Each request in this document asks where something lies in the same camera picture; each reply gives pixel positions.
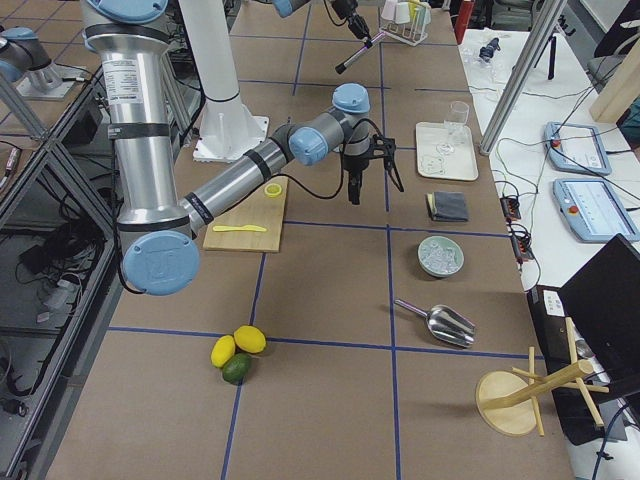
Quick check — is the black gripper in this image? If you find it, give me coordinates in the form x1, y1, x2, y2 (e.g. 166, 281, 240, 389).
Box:
333, 0, 371, 38
343, 134, 404, 205

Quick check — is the steel muddler with black tip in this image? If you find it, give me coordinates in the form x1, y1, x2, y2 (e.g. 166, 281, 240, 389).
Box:
334, 30, 387, 75

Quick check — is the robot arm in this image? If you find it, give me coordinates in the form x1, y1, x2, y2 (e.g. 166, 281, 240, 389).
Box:
81, 1, 401, 296
272, 0, 371, 41

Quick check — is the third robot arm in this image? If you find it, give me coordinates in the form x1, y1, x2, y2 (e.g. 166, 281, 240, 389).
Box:
1, 27, 73, 100

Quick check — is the lemon half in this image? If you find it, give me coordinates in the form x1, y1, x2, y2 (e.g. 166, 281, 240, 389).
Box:
263, 183, 283, 198

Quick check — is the whole lemon right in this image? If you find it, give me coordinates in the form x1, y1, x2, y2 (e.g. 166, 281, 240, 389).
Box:
233, 325, 267, 354

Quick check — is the whole lemon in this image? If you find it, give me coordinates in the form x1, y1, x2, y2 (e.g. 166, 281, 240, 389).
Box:
210, 335, 236, 369
233, 325, 267, 354

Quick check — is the whole lemon left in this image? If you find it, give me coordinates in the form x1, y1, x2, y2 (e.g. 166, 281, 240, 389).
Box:
210, 335, 236, 369

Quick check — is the cream serving tray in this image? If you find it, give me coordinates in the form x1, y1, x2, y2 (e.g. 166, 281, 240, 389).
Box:
415, 122, 479, 182

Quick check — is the folded grey cloth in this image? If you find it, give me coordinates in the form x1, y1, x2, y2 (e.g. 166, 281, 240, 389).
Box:
426, 191, 469, 222

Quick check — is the clear wine glass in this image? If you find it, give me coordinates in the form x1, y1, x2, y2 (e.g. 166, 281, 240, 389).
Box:
436, 101, 470, 155

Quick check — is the green bowl of ice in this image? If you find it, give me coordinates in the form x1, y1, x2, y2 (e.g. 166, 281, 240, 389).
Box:
417, 236, 464, 278

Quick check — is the bamboo cutting board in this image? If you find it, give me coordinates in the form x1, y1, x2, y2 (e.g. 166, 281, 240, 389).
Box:
203, 177, 288, 253

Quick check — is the yellow plastic knife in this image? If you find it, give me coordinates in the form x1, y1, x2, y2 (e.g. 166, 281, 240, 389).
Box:
211, 224, 268, 233

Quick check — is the steel ice scoop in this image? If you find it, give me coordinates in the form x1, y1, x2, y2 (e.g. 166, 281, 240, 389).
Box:
394, 298, 476, 348

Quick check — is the teach pendant far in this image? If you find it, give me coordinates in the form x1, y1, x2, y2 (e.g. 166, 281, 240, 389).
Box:
543, 122, 612, 176

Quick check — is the teach pendant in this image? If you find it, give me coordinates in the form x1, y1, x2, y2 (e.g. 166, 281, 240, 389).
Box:
543, 122, 612, 176
552, 179, 639, 243

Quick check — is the teach pendant near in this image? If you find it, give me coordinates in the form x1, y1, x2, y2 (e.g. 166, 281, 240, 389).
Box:
552, 179, 639, 243

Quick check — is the green lime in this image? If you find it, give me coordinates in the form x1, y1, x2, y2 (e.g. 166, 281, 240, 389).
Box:
222, 353, 252, 384

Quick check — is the wooden mug tree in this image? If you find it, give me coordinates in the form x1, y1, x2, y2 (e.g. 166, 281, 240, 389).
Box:
475, 317, 609, 437

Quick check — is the white wire cup rack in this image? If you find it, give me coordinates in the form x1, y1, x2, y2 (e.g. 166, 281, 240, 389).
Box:
380, 0, 431, 46

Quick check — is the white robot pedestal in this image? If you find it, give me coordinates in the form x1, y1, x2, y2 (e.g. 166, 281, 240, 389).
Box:
179, 0, 269, 162

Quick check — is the aluminium frame post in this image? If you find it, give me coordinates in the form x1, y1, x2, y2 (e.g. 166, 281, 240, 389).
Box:
479, 0, 567, 156

